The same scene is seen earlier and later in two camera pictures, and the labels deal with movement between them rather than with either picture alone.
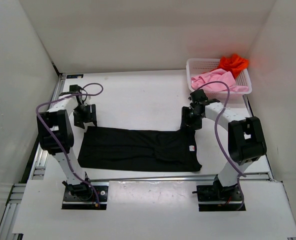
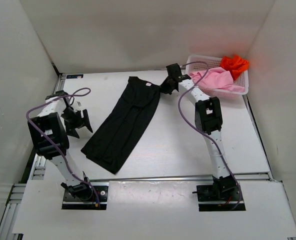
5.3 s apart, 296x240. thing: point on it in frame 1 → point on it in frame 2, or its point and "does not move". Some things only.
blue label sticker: (75, 76) does not move
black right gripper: (185, 111) → (164, 88)
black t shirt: (139, 149) → (111, 143)
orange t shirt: (234, 63) does not move
